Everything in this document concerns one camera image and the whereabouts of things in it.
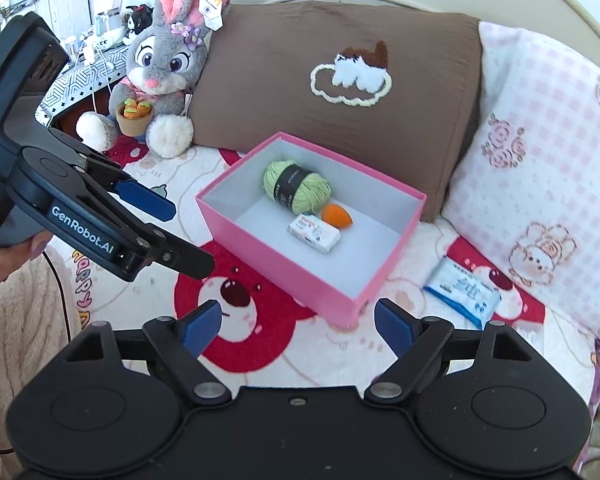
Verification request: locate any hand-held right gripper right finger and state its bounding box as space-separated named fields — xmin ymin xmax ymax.
xmin=364 ymin=298 xmax=533 ymax=406

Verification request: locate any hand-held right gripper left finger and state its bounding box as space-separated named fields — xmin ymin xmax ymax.
xmin=60 ymin=300 xmax=231 ymax=407

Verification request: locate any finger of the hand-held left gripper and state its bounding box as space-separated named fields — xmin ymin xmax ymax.
xmin=81 ymin=170 xmax=216 ymax=278
xmin=50 ymin=129 xmax=176 ymax=221

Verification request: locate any pink cardboard box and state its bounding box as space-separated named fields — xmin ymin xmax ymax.
xmin=195 ymin=131 xmax=427 ymax=332

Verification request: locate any small white wipes pack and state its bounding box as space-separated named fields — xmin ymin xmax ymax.
xmin=286 ymin=212 xmax=342 ymax=255

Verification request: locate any orange makeup sponge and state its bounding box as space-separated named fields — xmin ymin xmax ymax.
xmin=321 ymin=203 xmax=355 ymax=228

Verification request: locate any green yarn ball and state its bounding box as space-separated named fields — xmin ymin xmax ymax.
xmin=263 ymin=159 xmax=332 ymax=213

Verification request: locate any person's left hand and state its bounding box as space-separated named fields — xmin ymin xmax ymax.
xmin=0 ymin=211 xmax=51 ymax=292

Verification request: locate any red bear printed blanket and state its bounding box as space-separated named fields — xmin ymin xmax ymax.
xmin=42 ymin=132 xmax=600 ymax=480

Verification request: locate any blue white wipes pack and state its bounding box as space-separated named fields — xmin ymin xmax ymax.
xmin=422 ymin=256 xmax=503 ymax=331

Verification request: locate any patterned nightstand cloth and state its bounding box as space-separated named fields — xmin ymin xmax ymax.
xmin=35 ymin=42 xmax=131 ymax=126

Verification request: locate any grey bunny plush toy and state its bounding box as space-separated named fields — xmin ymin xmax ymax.
xmin=75 ymin=0 xmax=231 ymax=161

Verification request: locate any beige fleece blanket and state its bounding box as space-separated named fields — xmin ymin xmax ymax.
xmin=0 ymin=255 xmax=86 ymax=480

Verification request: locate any black plush toy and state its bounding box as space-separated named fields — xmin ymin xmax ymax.
xmin=121 ymin=4 xmax=154 ymax=47

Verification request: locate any brown embroidered pillow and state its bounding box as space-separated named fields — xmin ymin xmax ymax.
xmin=185 ymin=1 xmax=483 ymax=223

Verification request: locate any pink checkered pillow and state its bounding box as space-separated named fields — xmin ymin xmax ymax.
xmin=440 ymin=20 xmax=600 ymax=341

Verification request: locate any black cable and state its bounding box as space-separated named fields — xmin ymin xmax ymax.
xmin=0 ymin=252 xmax=76 ymax=456

